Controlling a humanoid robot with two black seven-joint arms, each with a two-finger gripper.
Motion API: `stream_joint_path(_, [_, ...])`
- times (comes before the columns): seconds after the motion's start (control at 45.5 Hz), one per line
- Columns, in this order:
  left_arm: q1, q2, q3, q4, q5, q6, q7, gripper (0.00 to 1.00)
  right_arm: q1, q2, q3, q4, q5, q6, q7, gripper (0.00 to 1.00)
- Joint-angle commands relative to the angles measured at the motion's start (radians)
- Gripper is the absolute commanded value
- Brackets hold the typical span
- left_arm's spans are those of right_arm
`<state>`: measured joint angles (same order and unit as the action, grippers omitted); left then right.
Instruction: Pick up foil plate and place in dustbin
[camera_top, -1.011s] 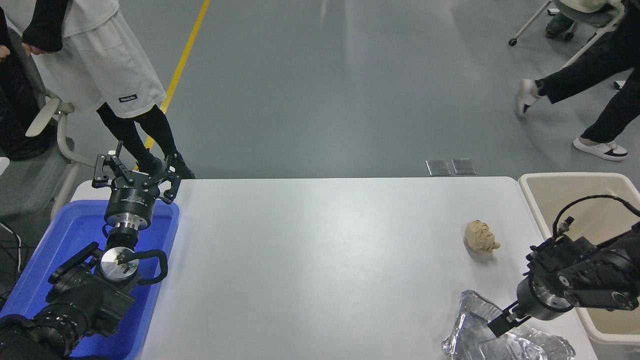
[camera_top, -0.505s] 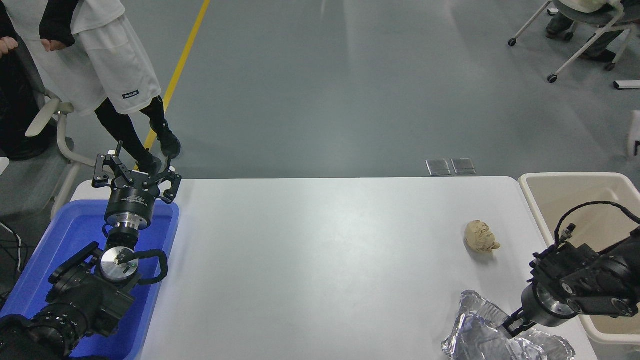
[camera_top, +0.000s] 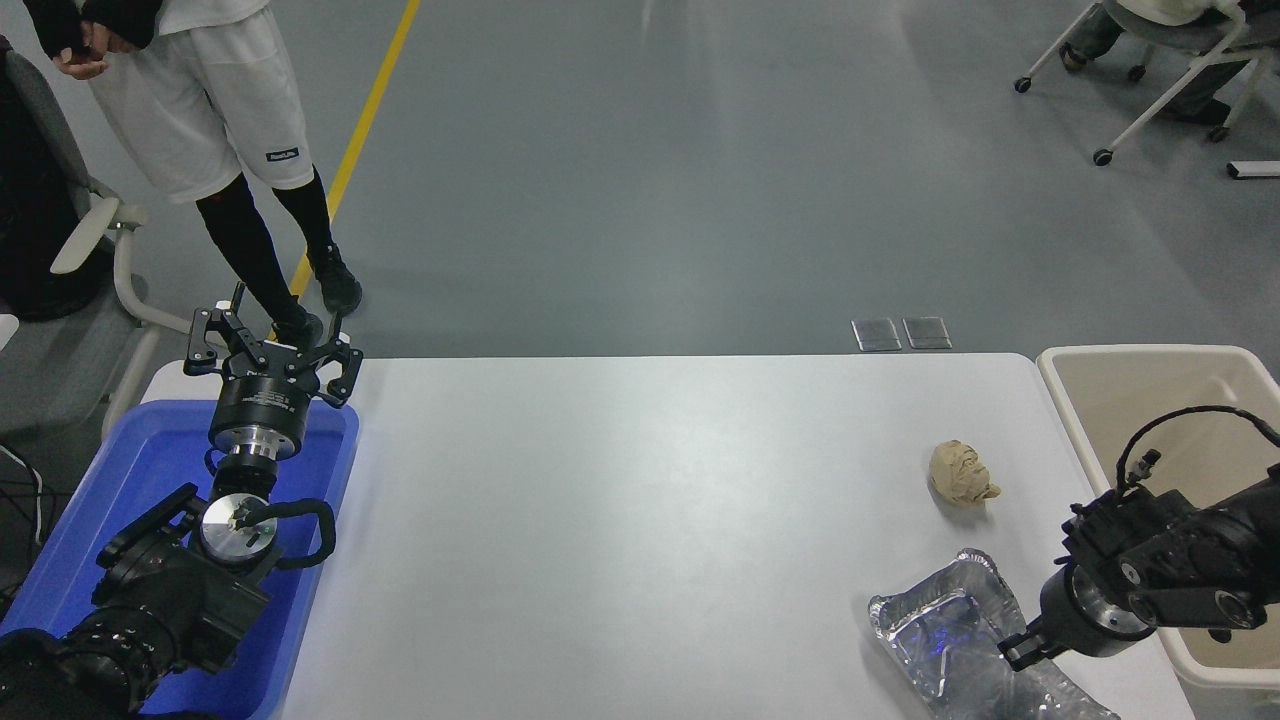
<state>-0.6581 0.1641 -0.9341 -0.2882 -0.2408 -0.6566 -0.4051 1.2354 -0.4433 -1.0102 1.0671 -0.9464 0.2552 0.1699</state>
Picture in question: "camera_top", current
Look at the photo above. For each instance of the grey office chair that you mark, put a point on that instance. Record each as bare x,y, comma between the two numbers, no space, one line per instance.
60,370

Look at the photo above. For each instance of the blue plastic tray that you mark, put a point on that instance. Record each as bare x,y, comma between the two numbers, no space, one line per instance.
150,450

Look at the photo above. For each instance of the silver foil plate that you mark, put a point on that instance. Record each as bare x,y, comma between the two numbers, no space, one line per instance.
940,630

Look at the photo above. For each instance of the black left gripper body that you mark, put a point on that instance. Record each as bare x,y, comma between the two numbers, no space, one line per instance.
258,402

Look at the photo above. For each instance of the large pale bin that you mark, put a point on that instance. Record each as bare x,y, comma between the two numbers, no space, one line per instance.
1100,400

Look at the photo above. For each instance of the person's hand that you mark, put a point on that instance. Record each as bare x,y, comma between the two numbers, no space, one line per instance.
116,43
82,65

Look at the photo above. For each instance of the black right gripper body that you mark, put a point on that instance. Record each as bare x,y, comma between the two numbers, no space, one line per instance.
1075,620

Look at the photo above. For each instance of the white bar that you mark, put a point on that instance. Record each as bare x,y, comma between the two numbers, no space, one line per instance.
1255,169

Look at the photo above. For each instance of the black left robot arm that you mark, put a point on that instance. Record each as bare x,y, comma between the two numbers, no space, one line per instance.
180,600

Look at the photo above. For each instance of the white wheeled chair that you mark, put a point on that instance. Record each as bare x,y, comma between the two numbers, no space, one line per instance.
1170,95

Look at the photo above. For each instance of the person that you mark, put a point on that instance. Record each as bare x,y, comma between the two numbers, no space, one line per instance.
30,230
200,110
1160,10

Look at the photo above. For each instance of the crumpled tan paper ball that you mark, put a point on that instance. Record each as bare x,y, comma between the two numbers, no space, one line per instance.
962,475

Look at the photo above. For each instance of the metal floor cover plate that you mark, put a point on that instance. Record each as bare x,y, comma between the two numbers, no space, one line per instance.
876,334
927,332

